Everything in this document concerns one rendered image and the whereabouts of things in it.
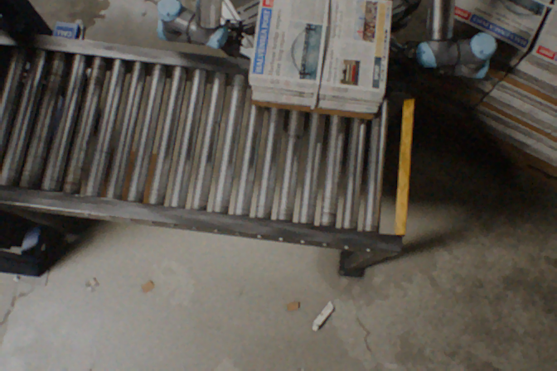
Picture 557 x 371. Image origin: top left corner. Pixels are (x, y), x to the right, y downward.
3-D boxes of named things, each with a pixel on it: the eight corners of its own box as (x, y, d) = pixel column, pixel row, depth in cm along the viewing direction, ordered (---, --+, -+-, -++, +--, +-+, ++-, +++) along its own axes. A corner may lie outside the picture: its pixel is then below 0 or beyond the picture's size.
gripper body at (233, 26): (241, 41, 170) (202, 36, 170) (242, 54, 178) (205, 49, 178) (244, 19, 172) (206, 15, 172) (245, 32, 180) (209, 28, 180)
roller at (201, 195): (230, 75, 178) (228, 69, 173) (206, 217, 166) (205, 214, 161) (214, 73, 178) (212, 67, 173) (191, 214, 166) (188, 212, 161)
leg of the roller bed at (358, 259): (359, 257, 237) (393, 239, 172) (357, 272, 236) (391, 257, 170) (346, 256, 238) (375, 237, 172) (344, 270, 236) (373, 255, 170)
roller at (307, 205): (332, 84, 175) (323, 79, 171) (317, 229, 163) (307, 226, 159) (319, 87, 178) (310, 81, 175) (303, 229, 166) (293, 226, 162)
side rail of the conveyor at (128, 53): (404, 93, 185) (413, 78, 173) (402, 108, 183) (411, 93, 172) (15, 45, 187) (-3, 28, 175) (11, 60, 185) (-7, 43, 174)
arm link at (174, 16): (196, 3, 161) (201, 22, 171) (163, -12, 162) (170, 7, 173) (183, 25, 159) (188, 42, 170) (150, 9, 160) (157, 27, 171)
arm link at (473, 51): (464, 56, 158) (452, 72, 168) (501, 53, 158) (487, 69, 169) (459, 31, 160) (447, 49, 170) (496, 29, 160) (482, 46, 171)
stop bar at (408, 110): (414, 100, 171) (415, 98, 169) (404, 237, 160) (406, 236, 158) (403, 98, 171) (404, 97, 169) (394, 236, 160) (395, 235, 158)
